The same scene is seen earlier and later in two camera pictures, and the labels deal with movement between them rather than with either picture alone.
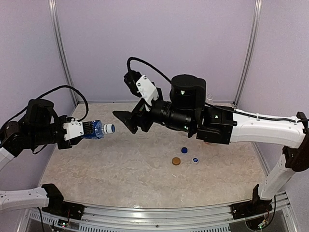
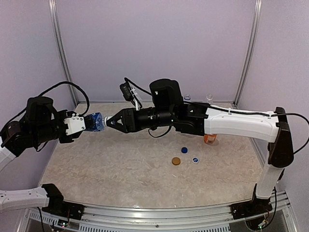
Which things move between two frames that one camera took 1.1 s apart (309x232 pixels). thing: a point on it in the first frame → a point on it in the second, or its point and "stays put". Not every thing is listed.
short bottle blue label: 98,131 → 94,122
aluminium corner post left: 53,4 stays put
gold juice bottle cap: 175,161 stays put
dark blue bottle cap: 184,150 stays put
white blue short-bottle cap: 108,128 → 105,119
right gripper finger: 128,119 → 123,128
